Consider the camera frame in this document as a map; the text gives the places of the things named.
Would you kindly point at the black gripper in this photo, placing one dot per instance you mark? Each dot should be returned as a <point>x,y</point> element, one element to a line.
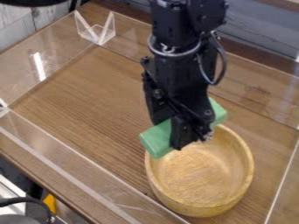
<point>176,78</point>

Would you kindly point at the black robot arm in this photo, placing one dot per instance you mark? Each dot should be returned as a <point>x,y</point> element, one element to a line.
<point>181,22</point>

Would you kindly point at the brown wooden bowl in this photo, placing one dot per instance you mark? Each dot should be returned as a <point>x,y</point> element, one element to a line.
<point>201,180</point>

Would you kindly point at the clear acrylic enclosure walls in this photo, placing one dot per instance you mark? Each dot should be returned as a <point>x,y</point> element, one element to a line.
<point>75,112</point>

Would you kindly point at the clear acrylic corner bracket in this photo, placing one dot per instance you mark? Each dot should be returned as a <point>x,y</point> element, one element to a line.
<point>97,34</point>

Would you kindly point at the green rectangular block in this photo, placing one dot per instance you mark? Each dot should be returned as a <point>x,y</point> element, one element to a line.
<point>155,138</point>

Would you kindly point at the yellow and black device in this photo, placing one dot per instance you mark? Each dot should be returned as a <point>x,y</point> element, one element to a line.
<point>64,215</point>

